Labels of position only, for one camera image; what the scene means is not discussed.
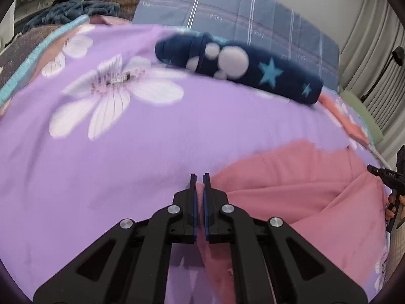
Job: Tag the navy star-print folded garment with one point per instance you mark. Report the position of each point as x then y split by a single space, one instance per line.
278 82

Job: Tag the green pillow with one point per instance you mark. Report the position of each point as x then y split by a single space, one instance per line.
364 110

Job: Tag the orange folded garment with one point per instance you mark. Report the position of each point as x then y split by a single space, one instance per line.
345 123

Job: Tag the person's right hand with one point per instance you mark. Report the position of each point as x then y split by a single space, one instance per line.
402 205

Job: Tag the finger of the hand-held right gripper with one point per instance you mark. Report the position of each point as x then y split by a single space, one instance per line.
384 177

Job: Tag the beige pleated curtain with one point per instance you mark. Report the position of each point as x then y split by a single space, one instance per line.
373 38

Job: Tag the blue plaid pillow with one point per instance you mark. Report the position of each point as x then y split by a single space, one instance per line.
237 9

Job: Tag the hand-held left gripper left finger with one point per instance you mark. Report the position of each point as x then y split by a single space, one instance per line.
193 202

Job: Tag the purple floral bed sheet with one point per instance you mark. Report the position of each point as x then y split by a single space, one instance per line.
95 164

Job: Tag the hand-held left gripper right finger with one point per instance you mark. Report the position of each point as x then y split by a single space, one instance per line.
206 202

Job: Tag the dark blue knitted blanket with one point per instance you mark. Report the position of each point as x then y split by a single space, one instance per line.
72 11

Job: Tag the pink long-sleeve shirt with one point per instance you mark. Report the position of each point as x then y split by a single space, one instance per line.
284 180

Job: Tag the black floor lamp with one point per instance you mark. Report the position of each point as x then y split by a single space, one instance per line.
397 53

